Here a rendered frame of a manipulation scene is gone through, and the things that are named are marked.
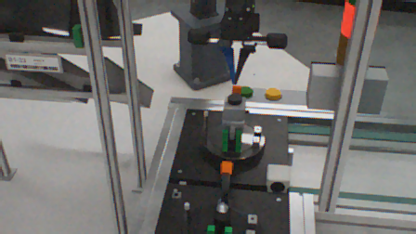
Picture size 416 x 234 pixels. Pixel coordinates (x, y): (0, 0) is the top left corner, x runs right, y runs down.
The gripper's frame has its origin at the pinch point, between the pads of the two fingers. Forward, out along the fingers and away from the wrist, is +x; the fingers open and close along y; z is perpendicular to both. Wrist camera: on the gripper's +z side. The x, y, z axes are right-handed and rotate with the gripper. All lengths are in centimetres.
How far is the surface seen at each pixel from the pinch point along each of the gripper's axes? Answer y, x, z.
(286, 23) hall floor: 22, -37, -286
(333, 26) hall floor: 57, -37, -286
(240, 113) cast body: 1.4, 9.3, -3.5
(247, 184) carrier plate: 3.9, 23.0, -1.0
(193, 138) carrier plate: -8.8, 16.3, -11.9
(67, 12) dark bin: -25.0, -6.3, 22.2
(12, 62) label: -32.6, 1.8, 23.8
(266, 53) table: 6, -6, -69
